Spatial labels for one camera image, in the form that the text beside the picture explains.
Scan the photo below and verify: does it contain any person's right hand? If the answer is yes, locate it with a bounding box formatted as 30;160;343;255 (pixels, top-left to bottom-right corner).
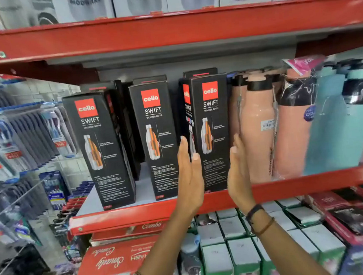
222;132;257;217

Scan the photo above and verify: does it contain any person's left hand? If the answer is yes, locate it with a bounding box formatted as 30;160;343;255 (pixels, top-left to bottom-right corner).
168;134;208;217

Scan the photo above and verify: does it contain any black bottle box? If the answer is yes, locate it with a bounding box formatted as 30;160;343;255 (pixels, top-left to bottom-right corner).
182;67;219;79
80;78;143;185
177;73;238;195
128;80;183;203
132;75;168;86
62;88;138;214

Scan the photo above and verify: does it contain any person's right forearm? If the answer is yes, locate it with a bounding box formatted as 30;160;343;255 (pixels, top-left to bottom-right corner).
239;197;335;275

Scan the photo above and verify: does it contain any person's left forearm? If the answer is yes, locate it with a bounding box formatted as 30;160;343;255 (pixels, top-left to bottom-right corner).
114;210;211;275

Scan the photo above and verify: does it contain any peach bottle with black lid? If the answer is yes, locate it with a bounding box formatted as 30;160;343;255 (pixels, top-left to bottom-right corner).
225;73;253;138
234;72;286;185

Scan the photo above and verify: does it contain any red metal shelf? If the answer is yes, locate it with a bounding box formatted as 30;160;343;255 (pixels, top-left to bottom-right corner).
65;163;363;237
0;0;363;93

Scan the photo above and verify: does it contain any white price sticker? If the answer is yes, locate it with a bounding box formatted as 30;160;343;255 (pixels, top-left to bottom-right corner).
260;119;277;132

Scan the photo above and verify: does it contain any black wrist band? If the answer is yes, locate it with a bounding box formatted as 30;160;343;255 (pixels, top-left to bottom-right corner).
244;203;266;225

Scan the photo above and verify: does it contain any plastic-wrapped pink bottle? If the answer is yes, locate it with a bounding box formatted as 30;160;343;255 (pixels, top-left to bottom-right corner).
262;65;327;181

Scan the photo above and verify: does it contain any brown wrist band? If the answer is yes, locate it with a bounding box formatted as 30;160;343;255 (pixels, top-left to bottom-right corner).
252;217;277;237

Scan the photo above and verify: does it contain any group of green white boxes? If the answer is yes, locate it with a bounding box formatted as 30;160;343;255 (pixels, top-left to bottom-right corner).
195;193;349;275

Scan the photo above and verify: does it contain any red white combo box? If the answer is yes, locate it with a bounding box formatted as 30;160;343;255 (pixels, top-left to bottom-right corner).
88;220;169;247
71;235;165;275

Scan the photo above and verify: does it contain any white bottle with grey cap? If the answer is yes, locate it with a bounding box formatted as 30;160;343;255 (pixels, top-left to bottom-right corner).
177;233;204;275

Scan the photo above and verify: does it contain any teal bottle with black lid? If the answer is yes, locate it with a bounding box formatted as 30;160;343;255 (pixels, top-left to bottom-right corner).
309;60;353;120
294;68;363;176

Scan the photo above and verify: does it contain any pink paper tag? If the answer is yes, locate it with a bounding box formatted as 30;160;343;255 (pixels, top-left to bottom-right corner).
282;54;327;79

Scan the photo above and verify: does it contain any pile of red black boxes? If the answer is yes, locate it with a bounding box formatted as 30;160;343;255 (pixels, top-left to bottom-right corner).
303;183;363;258

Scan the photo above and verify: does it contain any blue toothbrush box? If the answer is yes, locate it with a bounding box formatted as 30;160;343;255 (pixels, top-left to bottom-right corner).
39;170;70;212

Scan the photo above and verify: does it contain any rack of toothbrush packs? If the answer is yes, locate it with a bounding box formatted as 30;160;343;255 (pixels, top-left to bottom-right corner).
0;77;87;250

